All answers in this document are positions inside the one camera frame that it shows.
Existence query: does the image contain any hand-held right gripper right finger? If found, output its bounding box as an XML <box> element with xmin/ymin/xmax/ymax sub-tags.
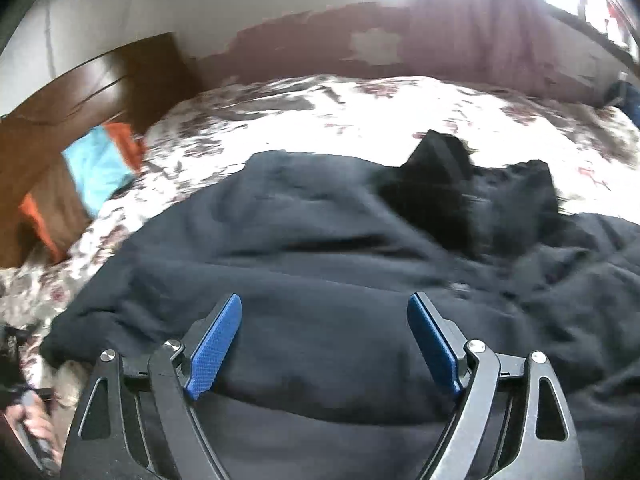
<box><xmin>406</xmin><ymin>292</ymin><xmax>586</xmax><ymax>480</ymax></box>

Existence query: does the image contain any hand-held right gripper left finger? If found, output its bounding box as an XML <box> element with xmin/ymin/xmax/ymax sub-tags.
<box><xmin>60</xmin><ymin>292</ymin><xmax>243</xmax><ymax>480</ymax></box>

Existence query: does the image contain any black padded jacket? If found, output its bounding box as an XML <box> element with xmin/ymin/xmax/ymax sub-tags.
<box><xmin>40</xmin><ymin>129</ymin><xmax>640</xmax><ymax>480</ymax></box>

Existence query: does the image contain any person's left hand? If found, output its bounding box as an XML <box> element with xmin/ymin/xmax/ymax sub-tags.
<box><xmin>4</xmin><ymin>401</ymin><xmax>57</xmax><ymax>456</ymax></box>

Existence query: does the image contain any light blue cloth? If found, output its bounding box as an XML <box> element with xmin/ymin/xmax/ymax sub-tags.
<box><xmin>62</xmin><ymin>126</ymin><xmax>137</xmax><ymax>219</ymax></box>

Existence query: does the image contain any orange pillow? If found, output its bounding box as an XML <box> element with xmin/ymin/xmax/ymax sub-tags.
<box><xmin>19</xmin><ymin>121</ymin><xmax>147</xmax><ymax>264</ymax></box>

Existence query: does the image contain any floral white and red bedspread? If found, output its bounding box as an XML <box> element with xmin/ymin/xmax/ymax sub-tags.
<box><xmin>0</xmin><ymin>74</ymin><xmax>640</xmax><ymax>411</ymax></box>

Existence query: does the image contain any brown wooden headboard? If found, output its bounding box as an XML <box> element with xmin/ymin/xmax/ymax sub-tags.
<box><xmin>0</xmin><ymin>32</ymin><xmax>201</xmax><ymax>268</ymax></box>

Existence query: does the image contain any pink curtain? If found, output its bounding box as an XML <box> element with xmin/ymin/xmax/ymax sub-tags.
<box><xmin>409</xmin><ymin>0</ymin><xmax>557</xmax><ymax>88</ymax></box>

